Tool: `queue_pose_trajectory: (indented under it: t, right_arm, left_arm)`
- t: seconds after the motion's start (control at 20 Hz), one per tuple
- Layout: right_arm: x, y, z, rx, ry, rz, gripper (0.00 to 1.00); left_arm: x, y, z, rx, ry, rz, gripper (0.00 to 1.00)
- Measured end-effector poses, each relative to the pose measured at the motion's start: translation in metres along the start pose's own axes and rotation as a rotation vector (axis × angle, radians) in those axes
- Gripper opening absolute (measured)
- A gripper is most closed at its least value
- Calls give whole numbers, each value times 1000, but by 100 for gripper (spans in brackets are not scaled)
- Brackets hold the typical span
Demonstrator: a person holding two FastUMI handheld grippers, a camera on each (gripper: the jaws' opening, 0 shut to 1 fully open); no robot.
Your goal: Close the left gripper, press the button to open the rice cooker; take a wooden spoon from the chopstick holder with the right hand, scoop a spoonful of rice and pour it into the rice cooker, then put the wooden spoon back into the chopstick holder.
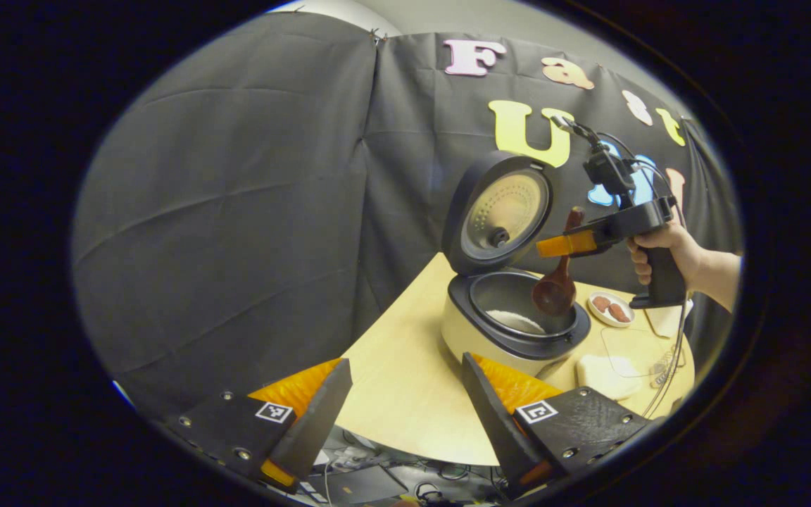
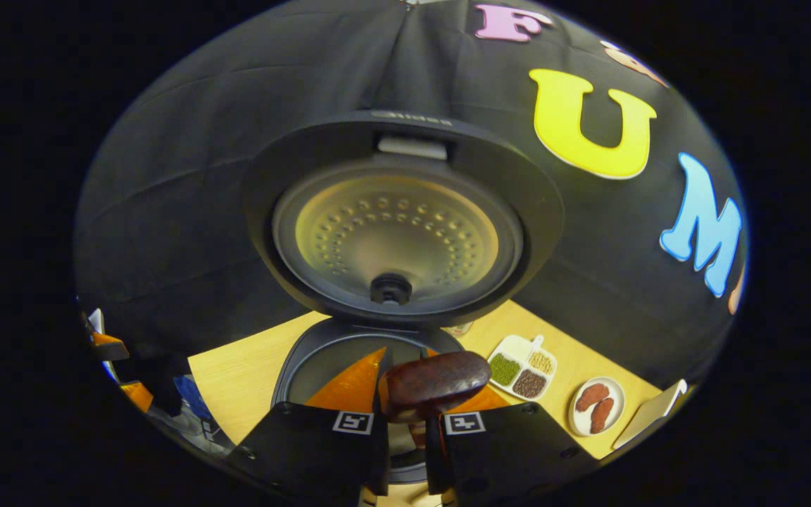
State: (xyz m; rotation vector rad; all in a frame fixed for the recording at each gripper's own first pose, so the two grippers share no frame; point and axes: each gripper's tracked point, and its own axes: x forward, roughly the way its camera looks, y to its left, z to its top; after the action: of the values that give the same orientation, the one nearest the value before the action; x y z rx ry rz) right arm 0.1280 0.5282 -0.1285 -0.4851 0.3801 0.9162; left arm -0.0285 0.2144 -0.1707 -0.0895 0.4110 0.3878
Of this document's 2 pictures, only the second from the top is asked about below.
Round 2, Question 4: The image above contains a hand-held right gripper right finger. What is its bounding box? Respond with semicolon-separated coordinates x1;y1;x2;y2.
423;384;600;507

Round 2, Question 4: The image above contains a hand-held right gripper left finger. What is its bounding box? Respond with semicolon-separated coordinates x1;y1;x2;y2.
226;346;390;507

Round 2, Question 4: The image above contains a brown wooden spoon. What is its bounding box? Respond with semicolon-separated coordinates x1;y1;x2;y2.
379;351;492;451

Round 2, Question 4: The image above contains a grey rice cooker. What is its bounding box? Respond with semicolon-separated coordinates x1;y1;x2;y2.
242;109;565;487

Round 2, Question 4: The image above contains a blue cloth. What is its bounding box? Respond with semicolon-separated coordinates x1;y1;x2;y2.
173;375;215;423

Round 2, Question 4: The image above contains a white oval plate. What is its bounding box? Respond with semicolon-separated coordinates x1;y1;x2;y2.
569;377;626;437

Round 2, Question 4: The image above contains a white divided grain dish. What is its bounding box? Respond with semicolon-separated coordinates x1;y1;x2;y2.
488;334;558;402

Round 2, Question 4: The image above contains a brown meat piece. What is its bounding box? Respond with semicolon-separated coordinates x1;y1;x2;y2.
590;397;615;434
574;382;610;413

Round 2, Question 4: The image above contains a white toaster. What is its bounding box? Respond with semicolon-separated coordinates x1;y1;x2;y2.
612;379;689;450

